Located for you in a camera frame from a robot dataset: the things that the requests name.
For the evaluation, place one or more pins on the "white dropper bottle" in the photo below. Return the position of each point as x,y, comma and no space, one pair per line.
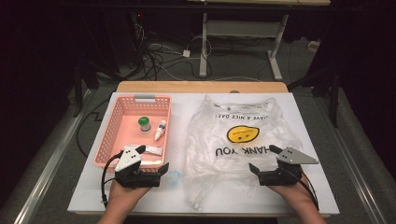
161,129

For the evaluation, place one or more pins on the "white table board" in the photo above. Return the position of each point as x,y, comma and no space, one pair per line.
186,199

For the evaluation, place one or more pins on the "person's right hand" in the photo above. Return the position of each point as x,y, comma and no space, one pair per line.
291,193

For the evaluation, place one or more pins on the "black metal stand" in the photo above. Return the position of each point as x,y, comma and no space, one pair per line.
334,93
77,90

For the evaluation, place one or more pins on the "white metal frame desk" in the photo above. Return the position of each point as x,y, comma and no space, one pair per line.
241,28

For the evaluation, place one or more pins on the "white power strip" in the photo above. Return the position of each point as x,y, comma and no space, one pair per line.
313,45

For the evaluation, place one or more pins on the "white power adapter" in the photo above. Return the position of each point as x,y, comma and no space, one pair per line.
186,53

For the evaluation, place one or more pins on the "person's left hand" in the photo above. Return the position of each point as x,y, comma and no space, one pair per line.
126,194

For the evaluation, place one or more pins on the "clear plastic bag smiley print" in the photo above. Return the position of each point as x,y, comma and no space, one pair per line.
218,140

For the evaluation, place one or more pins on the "metal floor rail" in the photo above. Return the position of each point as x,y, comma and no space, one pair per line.
355,174
46,174

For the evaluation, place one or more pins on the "small green-capped bottle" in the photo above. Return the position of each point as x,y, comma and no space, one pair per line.
144,123

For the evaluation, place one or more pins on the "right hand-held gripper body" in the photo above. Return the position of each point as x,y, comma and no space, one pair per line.
292,157

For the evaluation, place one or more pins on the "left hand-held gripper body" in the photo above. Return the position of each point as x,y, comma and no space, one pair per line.
127,158

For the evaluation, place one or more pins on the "pink plastic basket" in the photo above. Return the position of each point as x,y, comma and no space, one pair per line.
124,137

